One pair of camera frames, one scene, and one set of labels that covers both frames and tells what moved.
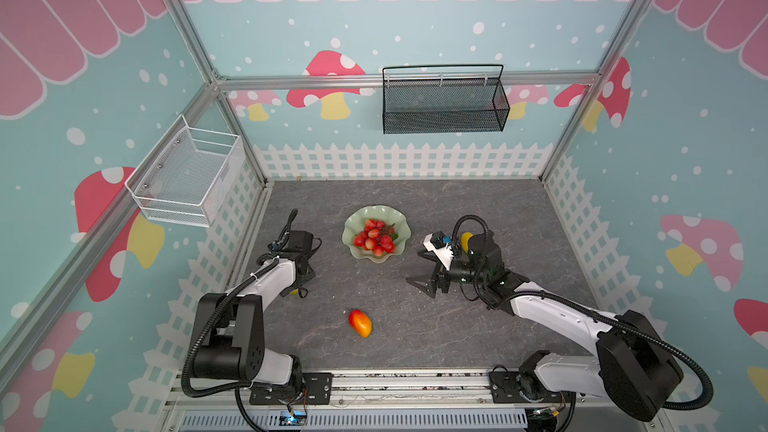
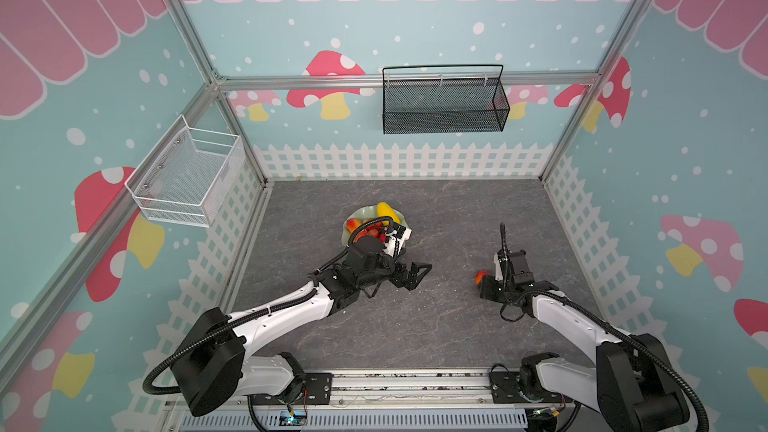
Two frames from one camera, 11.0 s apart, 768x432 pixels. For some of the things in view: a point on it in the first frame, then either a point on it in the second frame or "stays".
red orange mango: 360,322 -> 352,224
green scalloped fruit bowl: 355,224 stays
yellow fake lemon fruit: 465,240 -> 385,210
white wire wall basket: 185,177 stays
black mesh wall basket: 444,106 stays
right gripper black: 440,276 -> 491,287
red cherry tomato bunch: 376,237 stays
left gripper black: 309,275 -> 413,280
